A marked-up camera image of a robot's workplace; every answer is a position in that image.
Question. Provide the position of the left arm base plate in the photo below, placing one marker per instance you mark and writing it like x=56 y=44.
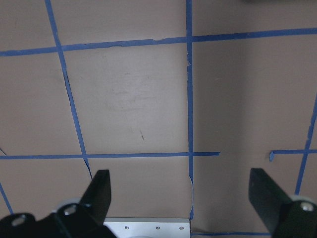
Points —
x=149 y=227

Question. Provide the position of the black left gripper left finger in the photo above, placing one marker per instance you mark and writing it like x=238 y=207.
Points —
x=82 y=219

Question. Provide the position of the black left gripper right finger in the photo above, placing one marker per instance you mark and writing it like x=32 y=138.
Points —
x=284 y=216

